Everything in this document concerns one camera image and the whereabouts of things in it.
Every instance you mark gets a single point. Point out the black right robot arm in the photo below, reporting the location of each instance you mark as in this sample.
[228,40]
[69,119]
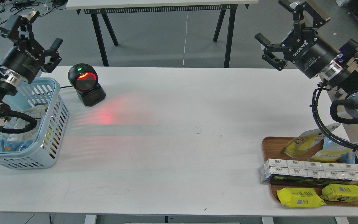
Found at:
[345,111]

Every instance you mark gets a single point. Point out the silver multipack snack box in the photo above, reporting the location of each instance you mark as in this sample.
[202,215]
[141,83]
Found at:
[307,173]

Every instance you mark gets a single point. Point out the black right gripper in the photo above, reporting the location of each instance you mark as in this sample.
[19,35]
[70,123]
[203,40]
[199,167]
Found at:
[311,53]

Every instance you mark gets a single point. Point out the yellow white snack pouch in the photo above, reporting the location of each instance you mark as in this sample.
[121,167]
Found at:
[298,146]

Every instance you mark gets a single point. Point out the black legged background table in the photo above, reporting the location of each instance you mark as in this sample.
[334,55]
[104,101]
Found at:
[105,7]

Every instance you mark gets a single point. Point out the blue yellow snack bag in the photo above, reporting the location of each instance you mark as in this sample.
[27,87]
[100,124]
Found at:
[333,152]

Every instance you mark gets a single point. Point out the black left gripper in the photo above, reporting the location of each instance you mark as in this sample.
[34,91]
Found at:
[24,57]

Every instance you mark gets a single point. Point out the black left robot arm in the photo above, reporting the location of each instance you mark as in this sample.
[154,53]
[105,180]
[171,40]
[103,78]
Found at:
[13,121]

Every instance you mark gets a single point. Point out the black barcode scanner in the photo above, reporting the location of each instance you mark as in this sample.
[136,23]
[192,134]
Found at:
[85,81]

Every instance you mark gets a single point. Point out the blue snack bag in basket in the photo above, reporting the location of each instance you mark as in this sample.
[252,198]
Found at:
[14,146]

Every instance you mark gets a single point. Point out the yellow snack pack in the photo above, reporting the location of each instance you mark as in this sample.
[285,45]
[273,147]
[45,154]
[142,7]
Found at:
[340,193]
[300,198]

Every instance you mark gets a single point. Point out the yellow snack pack left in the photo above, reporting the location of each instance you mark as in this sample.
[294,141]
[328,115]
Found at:
[300,198]

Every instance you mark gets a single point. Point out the light blue plastic basket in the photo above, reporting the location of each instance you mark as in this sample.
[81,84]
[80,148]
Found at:
[47,138]

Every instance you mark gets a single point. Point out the yellow snack pack right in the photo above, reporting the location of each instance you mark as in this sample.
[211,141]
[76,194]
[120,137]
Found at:
[340,193]

